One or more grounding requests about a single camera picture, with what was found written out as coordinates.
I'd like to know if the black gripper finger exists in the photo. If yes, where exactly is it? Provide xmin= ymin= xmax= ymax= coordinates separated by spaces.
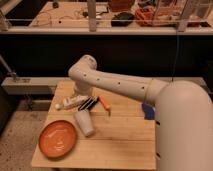
xmin=86 ymin=97 xmax=99 ymax=110
xmin=78 ymin=97 xmax=93 ymax=111

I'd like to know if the white ceramic cup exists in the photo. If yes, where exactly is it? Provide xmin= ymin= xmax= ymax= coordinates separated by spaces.
xmin=74 ymin=110 xmax=95 ymax=137

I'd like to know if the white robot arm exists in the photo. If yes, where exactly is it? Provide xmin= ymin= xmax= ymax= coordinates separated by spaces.
xmin=68 ymin=55 xmax=213 ymax=171

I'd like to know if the blue eraser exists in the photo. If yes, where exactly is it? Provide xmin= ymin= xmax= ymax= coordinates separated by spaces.
xmin=142 ymin=103 xmax=155 ymax=120

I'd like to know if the white bottle lying down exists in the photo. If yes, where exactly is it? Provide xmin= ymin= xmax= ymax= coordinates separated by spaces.
xmin=55 ymin=95 xmax=88 ymax=110

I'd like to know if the orange plate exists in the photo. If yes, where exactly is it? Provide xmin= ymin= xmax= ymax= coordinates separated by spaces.
xmin=39 ymin=120 xmax=77 ymax=158

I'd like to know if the black bowl on shelf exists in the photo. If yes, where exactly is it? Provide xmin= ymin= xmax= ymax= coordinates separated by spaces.
xmin=111 ymin=12 xmax=134 ymax=27

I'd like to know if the orange crate on shelf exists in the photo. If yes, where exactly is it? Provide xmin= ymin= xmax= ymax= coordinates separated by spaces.
xmin=135 ymin=8 xmax=173 ymax=27

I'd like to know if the orange handled tool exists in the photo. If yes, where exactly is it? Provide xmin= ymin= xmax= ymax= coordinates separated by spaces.
xmin=99 ymin=96 xmax=111 ymax=117

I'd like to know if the grey metal bracket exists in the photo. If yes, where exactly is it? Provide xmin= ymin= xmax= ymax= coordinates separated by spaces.
xmin=0 ymin=54 xmax=30 ymax=83

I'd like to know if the blue hanging cable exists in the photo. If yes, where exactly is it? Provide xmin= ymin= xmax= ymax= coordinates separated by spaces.
xmin=171 ymin=33 xmax=181 ymax=84

